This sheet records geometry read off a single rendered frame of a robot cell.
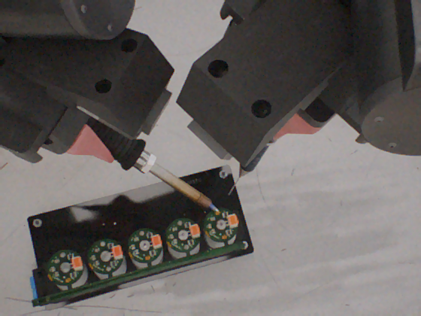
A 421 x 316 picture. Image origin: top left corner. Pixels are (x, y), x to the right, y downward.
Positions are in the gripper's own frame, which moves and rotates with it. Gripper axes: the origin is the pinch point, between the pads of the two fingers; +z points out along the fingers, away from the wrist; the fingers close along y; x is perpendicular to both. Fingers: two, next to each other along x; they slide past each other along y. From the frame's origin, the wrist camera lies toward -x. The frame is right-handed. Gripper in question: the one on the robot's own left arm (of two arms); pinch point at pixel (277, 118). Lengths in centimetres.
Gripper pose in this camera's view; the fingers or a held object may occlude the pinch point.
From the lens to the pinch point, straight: 55.5
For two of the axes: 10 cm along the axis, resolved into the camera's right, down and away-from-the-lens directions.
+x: 6.5, -5.8, 4.9
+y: 7.2, 6.8, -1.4
